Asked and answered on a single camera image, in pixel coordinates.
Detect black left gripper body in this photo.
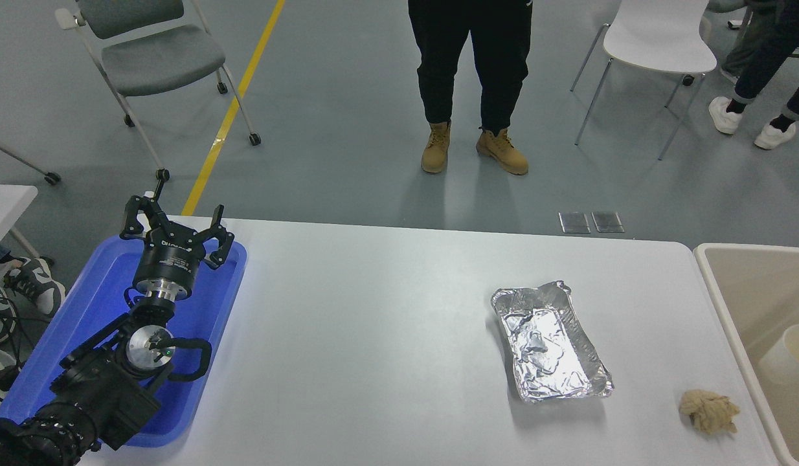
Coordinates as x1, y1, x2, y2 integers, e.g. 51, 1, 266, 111
133, 228, 208, 296

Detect pale paper cup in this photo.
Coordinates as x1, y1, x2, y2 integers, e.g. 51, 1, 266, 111
756, 324, 799, 390

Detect blue plastic tray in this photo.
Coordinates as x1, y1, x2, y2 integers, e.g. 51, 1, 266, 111
0, 234, 248, 449

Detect person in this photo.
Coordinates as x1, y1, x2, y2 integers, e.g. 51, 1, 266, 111
708, 0, 799, 151
0, 249, 67, 318
407, 0, 534, 176
719, 0, 772, 82

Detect chair leg with caster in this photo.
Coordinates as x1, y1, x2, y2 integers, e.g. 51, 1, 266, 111
0, 138, 62, 186

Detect small white table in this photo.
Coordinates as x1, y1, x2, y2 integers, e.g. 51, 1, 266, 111
0, 184, 41, 261

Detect grey wheeled chair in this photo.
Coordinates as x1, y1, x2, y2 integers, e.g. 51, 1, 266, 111
55, 0, 262, 183

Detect crumpled foil tray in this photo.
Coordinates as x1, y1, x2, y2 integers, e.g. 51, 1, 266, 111
490, 280, 615, 404

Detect white chair with metal legs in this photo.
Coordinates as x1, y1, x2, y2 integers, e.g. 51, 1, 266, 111
571, 0, 719, 161

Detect crumpled tan paper ball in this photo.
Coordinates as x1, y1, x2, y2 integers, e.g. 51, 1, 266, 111
679, 389, 741, 435

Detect large pale bin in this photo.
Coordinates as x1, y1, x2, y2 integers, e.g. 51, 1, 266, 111
693, 243, 799, 466

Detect black floor cables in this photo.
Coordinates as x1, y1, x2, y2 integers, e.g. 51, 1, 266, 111
0, 285, 31, 403

